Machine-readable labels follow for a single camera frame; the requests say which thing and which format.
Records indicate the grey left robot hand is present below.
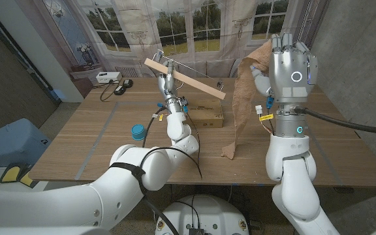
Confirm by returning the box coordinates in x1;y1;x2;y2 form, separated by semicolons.
157;61;189;114

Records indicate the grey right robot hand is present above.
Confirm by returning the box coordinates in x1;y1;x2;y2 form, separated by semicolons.
250;31;319;104

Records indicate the wooden stand with metal rod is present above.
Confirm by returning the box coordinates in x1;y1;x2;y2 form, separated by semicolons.
144;48;227;101

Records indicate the beige arm wrap bandage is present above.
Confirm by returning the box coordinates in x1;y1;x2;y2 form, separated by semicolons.
221;40;273;161

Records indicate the brown cardboard box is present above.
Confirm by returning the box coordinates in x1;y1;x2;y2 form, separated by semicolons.
187;99;224;129

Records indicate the blue cup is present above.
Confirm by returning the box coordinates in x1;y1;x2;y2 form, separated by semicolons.
131;124;147;141

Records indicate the printed window backdrop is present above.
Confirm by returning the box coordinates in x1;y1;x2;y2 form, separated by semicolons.
14;0;331;99

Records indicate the white power strip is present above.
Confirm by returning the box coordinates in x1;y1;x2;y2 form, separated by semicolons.
95;71;123;84

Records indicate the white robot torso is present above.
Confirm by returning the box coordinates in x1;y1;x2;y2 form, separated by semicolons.
155;195;250;235

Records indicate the yellow black foot pedal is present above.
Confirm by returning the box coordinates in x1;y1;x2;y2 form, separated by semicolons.
0;163;22;184
20;164;40;189

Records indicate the blue plastic bin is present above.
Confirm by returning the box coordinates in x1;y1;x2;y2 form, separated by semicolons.
0;117;52;170

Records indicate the black cable on table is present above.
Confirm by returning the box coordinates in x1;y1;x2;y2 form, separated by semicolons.
99;81;117;102

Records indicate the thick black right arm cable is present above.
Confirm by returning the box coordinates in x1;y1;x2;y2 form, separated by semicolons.
294;106;376;137

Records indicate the thin black torso cable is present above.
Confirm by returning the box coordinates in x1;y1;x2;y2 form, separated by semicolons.
174;195;200;229

